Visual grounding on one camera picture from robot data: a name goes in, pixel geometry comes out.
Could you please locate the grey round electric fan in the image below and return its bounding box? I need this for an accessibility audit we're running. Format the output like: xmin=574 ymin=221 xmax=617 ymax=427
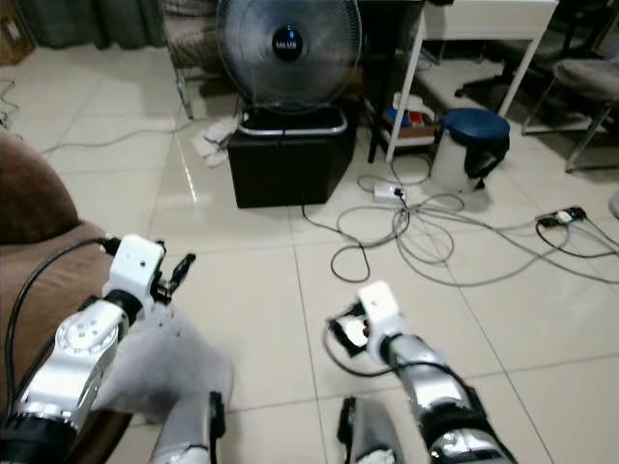
xmin=217 ymin=0 xmax=365 ymax=138

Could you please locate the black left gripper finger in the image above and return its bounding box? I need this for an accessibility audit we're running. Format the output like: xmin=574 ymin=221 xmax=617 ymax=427
xmin=169 ymin=252 xmax=197 ymax=297

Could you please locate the black box stool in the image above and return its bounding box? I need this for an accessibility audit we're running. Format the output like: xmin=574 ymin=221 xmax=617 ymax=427
xmin=227 ymin=114 xmax=359 ymax=210

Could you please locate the grey robot right leg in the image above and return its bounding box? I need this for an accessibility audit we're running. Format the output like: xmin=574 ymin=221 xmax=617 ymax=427
xmin=337 ymin=395 xmax=409 ymax=464

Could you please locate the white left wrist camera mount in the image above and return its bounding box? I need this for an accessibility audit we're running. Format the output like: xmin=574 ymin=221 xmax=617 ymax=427
xmin=108 ymin=235 xmax=165 ymax=303

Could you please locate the grey tangled cable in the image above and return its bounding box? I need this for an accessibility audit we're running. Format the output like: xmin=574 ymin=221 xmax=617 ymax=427
xmin=334 ymin=159 xmax=619 ymax=289

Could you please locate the plaid fabric chair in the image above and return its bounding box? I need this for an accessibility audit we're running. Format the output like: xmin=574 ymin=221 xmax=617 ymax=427
xmin=161 ymin=0 xmax=235 ymax=123

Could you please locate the grey robot left leg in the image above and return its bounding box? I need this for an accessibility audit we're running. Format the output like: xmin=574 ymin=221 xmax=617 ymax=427
xmin=153 ymin=391 xmax=229 ymax=464

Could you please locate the grey curtain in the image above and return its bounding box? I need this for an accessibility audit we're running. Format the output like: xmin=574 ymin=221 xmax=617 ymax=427
xmin=15 ymin=0 xmax=165 ymax=51

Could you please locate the grey robot leg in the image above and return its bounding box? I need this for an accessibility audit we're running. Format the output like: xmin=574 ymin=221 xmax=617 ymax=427
xmin=337 ymin=395 xmax=409 ymax=464
xmin=153 ymin=391 xmax=229 ymax=464

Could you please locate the crumpled white cloth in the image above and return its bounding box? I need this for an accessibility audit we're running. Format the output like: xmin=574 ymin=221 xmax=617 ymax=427
xmin=192 ymin=117 xmax=244 ymax=168

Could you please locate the grey seat metal chair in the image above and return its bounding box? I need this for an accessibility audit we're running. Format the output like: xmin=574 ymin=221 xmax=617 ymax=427
xmin=520 ymin=53 xmax=619 ymax=175

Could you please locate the thin black floor cable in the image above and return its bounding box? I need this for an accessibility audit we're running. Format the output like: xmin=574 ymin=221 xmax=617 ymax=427
xmin=300 ymin=201 xmax=374 ymax=285

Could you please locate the black power strip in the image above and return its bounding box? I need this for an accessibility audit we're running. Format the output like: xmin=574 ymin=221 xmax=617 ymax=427
xmin=536 ymin=205 xmax=590 ymax=229

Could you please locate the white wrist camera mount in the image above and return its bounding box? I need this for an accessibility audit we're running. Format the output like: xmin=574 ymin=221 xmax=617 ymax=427
xmin=108 ymin=235 xmax=165 ymax=303
xmin=356 ymin=279 xmax=406 ymax=340

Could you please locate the blue and red box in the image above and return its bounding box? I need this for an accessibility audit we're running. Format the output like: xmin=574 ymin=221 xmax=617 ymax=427
xmin=383 ymin=102 xmax=438 ymax=132

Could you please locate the brown cardboard box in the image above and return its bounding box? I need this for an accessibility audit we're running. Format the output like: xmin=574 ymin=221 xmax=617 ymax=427
xmin=0 ymin=0 xmax=33 ymax=67

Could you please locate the black office chair base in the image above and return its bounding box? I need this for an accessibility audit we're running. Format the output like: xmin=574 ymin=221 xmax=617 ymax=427
xmin=453 ymin=37 xmax=558 ymax=109

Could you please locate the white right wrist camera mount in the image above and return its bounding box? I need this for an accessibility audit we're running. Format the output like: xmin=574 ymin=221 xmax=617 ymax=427
xmin=356 ymin=279 xmax=406 ymax=340

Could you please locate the blue topped round stool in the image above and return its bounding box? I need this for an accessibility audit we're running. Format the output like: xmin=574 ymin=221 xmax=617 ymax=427
xmin=429 ymin=107 xmax=513 ymax=192

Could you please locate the white power strip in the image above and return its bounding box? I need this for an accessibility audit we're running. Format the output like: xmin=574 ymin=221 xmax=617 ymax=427
xmin=371 ymin=182 xmax=406 ymax=202

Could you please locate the brown round sofa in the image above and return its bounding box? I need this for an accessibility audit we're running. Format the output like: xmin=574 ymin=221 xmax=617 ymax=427
xmin=0 ymin=130 xmax=123 ymax=464

